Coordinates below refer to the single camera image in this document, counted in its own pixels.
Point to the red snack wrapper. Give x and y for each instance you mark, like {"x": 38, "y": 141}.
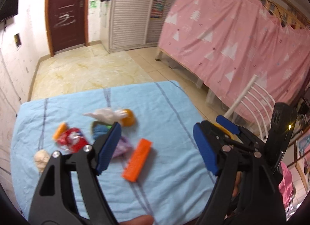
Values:
{"x": 72, "y": 139}

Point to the yellow orange trash bin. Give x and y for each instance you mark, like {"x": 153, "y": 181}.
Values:
{"x": 224, "y": 130}

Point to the pink tree-pattern curtain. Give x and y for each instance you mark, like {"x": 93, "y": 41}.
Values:
{"x": 230, "y": 40}

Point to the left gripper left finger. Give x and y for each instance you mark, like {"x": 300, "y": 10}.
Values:
{"x": 68, "y": 191}

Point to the orange rectangular box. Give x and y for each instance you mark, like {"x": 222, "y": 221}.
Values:
{"x": 137, "y": 160}

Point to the person's left hand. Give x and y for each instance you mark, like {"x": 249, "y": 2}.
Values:
{"x": 141, "y": 220}

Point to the small orange bottle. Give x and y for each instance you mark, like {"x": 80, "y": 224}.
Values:
{"x": 62, "y": 127}

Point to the light blue bed sheet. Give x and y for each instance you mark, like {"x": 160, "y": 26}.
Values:
{"x": 174, "y": 184}

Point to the purple plastic wrapper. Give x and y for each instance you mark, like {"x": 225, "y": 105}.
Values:
{"x": 123, "y": 146}

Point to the round yellow plastic lid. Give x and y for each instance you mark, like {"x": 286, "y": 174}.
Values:
{"x": 128, "y": 119}

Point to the colourful wall poster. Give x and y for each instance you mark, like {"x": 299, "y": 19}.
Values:
{"x": 157, "y": 9}

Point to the white louvered wardrobe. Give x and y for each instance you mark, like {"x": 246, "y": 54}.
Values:
{"x": 126, "y": 24}

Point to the white crumpled tissue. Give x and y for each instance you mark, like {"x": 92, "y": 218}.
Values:
{"x": 107, "y": 115}

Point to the blue green wrapper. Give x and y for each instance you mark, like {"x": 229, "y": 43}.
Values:
{"x": 99, "y": 129}

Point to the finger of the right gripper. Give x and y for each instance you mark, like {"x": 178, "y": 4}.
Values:
{"x": 227, "y": 124}

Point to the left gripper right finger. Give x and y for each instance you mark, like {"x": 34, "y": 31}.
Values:
{"x": 259, "y": 200}

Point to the dark red door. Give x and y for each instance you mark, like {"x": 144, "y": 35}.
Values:
{"x": 66, "y": 24}

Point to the person's right hand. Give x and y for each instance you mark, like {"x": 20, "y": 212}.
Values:
{"x": 237, "y": 184}

